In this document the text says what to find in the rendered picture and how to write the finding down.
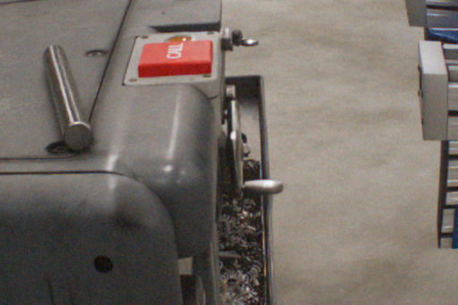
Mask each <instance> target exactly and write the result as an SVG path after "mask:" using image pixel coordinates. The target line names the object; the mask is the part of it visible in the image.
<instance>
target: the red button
mask: <svg viewBox="0 0 458 305"><path fill-rule="evenodd" d="M212 45H213V42H211V41H210V40H198V41H175V42H162V43H154V44H145V45H144V46H143V48H142V52H141V56H140V62H139V66H138V67H137V69H138V78H139V77H157V76H178V75H201V74H202V73H211V72H212V57H213V49H214V47H212Z"/></svg>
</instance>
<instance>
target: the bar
mask: <svg viewBox="0 0 458 305"><path fill-rule="evenodd" d="M43 63H44V65H45V68H46V74H47V78H48V81H49V83H48V85H49V88H50V90H51V94H52V97H53V102H54V106H55V110H56V113H57V116H58V122H59V125H60V128H61V131H62V134H63V137H64V142H65V144H66V145H67V147H68V148H70V149H72V150H84V149H86V148H87V147H88V146H89V144H90V142H91V139H92V131H91V129H90V127H89V123H88V117H87V116H86V113H85V110H84V108H83V105H82V103H81V99H80V94H79V91H78V90H77V87H76V85H75V82H74V78H73V75H72V71H71V69H70V67H69V62H68V60H67V57H66V54H65V50H64V48H61V46H58V45H51V46H49V47H47V48H46V51H45V52H44V55H43Z"/></svg>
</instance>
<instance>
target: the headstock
mask: <svg viewBox="0 0 458 305"><path fill-rule="evenodd" d="M171 1H178V0H0V305H220V271H219V258H218V246H217V233H216V222H217V221H218V220H219V217H220V215H221V210H220V207H219V205H218V204H217V203H216V183H217V179H216V160H217V139H216V122H215V117H214V110H213V108H212V105H211V104H210V102H209V100H208V99H207V96H206V95H205V94H204V93H203V92H202V91H201V90H200V89H197V88H196V87H193V86H192V85H190V84H185V83H162V84H150V85H140V86H124V85H123V80H124V76H125V74H126V73H127V70H128V66H129V62H130V59H131V53H132V50H133V46H134V43H135V39H136V38H137V37H140V36H149V35H163V34H161V33H160V32H159V31H157V30H156V29H154V28H151V27H149V26H146V25H147V24H148V23H149V22H150V21H152V20H154V19H156V18H159V17H162V16H165V15H168V14H169V9H170V4H171ZM51 45H58V46H61V48H64V50H65V54H66V57H67V60H68V62H69V67H70V69H71V71H72V75H73V78H74V82H75V85H76V87H77V90H78V91H79V94H80V99H81V103H82V105H83V108H84V110H85V113H86V116H87V117H88V123H89V127H90V129H91V131H92V139H91V142H90V144H89V146H88V147H87V148H86V149H84V150H72V149H70V148H68V147H67V145H66V144H65V142H64V137H63V134H62V131H61V128H60V125H59V122H58V116H57V113H56V110H55V106H54V102H53V97H52V94H51V90H50V88H49V85H48V83H49V81H48V78H47V74H46V68H45V65H44V63H43V55H44V52H45V51H46V48H47V47H49V46H51Z"/></svg>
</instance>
